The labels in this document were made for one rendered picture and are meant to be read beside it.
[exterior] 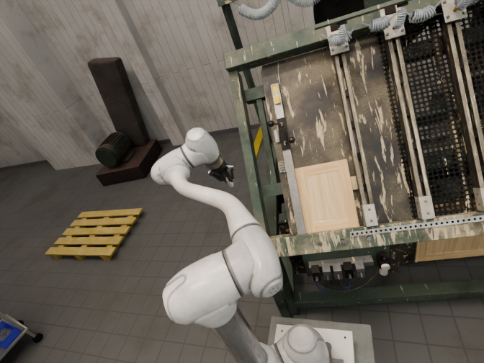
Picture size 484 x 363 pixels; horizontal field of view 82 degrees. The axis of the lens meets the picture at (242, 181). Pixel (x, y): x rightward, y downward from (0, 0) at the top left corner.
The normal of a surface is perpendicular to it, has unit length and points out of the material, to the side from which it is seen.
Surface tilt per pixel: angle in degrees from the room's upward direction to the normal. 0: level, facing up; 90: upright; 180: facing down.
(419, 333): 0
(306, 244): 51
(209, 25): 90
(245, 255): 17
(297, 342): 10
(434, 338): 0
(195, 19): 90
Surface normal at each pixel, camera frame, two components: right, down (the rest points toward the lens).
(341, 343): -0.29, -0.78
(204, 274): -0.18, -0.57
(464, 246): -0.09, 0.63
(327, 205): -0.25, 0.01
